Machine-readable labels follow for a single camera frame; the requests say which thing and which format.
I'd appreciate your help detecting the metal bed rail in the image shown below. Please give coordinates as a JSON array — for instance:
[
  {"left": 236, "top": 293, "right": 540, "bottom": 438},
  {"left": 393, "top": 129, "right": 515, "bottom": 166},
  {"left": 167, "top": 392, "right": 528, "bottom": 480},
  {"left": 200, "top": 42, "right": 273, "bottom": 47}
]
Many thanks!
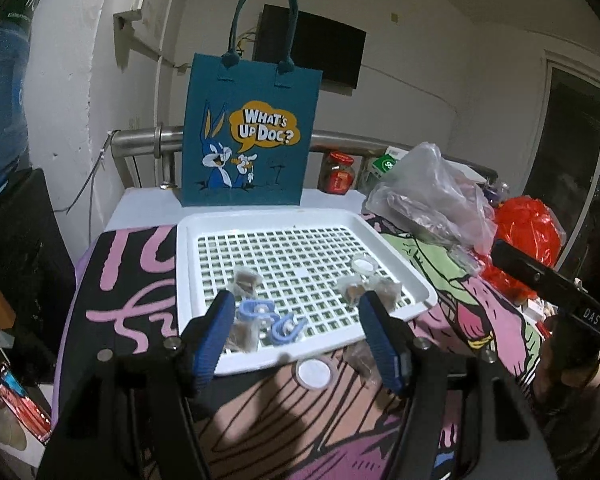
[{"left": 110, "top": 127, "right": 498, "bottom": 186}]

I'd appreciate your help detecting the black wall television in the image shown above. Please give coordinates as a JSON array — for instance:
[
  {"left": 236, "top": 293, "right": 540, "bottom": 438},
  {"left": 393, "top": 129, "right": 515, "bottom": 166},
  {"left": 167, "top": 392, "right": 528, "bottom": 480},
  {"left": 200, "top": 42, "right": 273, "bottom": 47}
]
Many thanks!
[{"left": 252, "top": 4, "right": 367, "bottom": 90}]

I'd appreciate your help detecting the black wall cable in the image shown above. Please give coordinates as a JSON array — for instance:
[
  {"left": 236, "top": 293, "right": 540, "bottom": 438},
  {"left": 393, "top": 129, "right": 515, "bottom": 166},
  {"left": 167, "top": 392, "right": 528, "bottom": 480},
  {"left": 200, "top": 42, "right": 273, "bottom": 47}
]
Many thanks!
[{"left": 52, "top": 131, "right": 116, "bottom": 213}]

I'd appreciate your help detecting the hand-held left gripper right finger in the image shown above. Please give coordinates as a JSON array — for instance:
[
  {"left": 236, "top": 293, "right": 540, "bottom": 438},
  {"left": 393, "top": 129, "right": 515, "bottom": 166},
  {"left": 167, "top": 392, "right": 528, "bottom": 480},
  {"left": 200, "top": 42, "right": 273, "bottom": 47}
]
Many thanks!
[{"left": 357, "top": 291, "right": 558, "bottom": 480}]

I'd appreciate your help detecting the blue flower hair clip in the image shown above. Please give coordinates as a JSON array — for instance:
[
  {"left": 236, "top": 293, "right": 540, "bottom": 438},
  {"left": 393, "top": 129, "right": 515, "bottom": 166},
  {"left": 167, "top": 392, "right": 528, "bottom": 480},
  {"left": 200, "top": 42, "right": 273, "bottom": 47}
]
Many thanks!
[{"left": 237, "top": 299, "right": 276, "bottom": 322}]

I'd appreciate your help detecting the white wall shelf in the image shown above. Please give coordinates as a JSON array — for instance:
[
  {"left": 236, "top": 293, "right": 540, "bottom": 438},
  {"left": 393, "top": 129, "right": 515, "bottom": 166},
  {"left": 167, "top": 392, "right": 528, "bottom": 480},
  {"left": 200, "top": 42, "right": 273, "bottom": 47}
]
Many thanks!
[{"left": 112, "top": 0, "right": 161, "bottom": 56}]

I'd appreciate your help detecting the red-lidded jar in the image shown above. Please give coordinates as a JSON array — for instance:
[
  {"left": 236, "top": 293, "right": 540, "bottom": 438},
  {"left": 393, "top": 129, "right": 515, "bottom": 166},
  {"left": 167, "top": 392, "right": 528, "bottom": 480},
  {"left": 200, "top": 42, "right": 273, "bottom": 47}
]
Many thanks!
[{"left": 319, "top": 151, "right": 356, "bottom": 194}]

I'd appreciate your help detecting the smartphone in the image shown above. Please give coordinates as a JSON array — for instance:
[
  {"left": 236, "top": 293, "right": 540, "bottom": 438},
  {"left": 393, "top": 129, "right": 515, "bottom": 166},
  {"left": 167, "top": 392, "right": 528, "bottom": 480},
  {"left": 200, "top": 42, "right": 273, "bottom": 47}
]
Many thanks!
[{"left": 0, "top": 365, "right": 53, "bottom": 443}]

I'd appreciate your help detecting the teal cartoon tote bag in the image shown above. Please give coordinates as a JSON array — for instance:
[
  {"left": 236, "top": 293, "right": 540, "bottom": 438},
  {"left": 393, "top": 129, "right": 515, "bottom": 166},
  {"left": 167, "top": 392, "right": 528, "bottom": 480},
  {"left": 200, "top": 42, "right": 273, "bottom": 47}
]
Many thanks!
[{"left": 180, "top": 0, "right": 323, "bottom": 208}]

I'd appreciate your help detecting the person's dark clothing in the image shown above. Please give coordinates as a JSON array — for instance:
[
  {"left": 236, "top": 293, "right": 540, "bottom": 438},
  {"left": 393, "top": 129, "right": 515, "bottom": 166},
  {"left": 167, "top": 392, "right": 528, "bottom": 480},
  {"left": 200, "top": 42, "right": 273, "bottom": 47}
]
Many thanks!
[{"left": 530, "top": 360, "right": 600, "bottom": 476}]

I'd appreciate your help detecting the red plastic bag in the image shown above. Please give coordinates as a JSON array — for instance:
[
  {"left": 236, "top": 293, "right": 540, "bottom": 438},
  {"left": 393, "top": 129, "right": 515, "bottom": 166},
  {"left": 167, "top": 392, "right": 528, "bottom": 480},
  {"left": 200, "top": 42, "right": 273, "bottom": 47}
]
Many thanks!
[{"left": 480, "top": 196, "right": 566, "bottom": 306}]

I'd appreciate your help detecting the white round lid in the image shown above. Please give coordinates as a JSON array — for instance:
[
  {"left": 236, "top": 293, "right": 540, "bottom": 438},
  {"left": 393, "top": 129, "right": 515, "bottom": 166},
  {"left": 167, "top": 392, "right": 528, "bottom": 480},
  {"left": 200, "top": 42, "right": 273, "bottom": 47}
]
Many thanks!
[{"left": 296, "top": 359, "right": 337, "bottom": 391}]

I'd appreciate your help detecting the clear plastic bag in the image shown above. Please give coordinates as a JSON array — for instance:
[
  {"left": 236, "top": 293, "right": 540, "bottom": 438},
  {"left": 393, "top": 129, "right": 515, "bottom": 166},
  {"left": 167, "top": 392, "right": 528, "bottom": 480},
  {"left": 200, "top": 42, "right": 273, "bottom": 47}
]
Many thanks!
[{"left": 364, "top": 142, "right": 497, "bottom": 256}]

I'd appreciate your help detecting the dark window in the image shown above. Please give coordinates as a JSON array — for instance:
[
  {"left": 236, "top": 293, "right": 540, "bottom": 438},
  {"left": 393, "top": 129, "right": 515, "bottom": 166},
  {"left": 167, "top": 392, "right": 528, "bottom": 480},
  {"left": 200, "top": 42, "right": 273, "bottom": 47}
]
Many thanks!
[{"left": 522, "top": 50, "right": 600, "bottom": 271}]

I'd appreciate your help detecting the blue water jug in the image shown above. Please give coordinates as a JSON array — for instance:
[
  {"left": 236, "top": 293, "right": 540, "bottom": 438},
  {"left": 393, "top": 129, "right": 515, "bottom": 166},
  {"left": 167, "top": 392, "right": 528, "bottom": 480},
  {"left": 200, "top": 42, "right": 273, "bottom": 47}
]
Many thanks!
[{"left": 0, "top": 0, "right": 56, "bottom": 211}]

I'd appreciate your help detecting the small blue hair clip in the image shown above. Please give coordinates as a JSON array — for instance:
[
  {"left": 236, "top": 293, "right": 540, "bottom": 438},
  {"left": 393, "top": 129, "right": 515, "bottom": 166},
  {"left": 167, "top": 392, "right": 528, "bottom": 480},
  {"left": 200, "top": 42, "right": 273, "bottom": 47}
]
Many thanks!
[{"left": 269, "top": 314, "right": 306, "bottom": 346}]

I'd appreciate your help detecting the white perforated plastic tray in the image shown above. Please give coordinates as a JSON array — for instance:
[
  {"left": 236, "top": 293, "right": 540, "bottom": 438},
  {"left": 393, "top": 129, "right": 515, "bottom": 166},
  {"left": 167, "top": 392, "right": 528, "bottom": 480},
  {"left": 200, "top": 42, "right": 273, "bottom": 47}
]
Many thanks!
[{"left": 176, "top": 209, "right": 438, "bottom": 377}]

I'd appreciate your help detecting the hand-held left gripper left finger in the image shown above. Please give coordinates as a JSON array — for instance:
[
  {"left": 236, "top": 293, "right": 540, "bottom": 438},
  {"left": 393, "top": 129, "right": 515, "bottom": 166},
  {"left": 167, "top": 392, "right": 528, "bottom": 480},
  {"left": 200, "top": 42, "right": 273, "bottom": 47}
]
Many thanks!
[{"left": 37, "top": 290, "right": 237, "bottom": 480}]

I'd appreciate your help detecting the green and white box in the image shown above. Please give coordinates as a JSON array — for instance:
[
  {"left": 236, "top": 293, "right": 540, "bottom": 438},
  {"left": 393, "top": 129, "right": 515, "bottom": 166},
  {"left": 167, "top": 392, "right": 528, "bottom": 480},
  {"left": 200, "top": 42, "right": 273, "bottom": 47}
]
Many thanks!
[{"left": 370, "top": 146, "right": 411, "bottom": 186}]

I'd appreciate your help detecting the small round white cup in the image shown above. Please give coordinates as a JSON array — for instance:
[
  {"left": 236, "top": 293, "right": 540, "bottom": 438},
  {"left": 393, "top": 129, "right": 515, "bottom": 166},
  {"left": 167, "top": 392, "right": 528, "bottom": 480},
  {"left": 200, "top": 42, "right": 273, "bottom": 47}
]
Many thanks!
[{"left": 351, "top": 254, "right": 378, "bottom": 276}]

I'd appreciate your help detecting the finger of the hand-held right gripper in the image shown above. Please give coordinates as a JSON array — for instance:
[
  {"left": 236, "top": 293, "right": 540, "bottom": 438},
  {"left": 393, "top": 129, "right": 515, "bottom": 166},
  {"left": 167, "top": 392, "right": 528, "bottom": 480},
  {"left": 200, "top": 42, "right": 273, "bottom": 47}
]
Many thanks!
[{"left": 490, "top": 240, "right": 548, "bottom": 293}]

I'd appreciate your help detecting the black cabinet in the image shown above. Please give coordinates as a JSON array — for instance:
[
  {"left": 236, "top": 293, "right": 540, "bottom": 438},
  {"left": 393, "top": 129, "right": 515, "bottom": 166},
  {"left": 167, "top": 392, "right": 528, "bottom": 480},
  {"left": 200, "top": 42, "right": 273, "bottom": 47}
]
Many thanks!
[{"left": 0, "top": 167, "right": 76, "bottom": 386}]

